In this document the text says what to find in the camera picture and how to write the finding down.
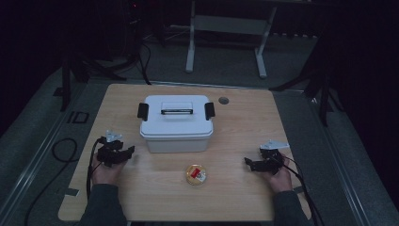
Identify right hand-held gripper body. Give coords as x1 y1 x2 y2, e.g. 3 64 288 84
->
259 138 290 176

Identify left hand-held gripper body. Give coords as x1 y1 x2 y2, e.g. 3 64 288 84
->
95 129 126 168

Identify white storage box base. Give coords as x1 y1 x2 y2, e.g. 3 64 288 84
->
142 133 212 154

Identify white plastic storage box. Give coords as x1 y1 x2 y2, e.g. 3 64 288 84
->
136 94 216 139

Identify person's left hand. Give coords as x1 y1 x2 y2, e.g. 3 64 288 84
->
90 159 128 187

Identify person's right hand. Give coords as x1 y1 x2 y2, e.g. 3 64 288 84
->
263 155 294 194

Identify black tripod stand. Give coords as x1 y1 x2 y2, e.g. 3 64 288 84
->
58 51 128 113
268 29 344 127

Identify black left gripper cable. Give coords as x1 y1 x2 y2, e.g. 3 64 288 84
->
86 137 106 200

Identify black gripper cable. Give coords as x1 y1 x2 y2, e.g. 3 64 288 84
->
281 154 326 226
86 137 106 200

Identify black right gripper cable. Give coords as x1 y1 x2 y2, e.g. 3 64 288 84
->
281 154 326 226

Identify black floor cable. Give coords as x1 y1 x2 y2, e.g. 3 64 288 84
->
24 137 79 226

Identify black hanging cables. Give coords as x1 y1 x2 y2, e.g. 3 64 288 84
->
136 39 153 86

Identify white metal stand frame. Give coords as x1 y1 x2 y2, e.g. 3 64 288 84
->
184 0 279 80

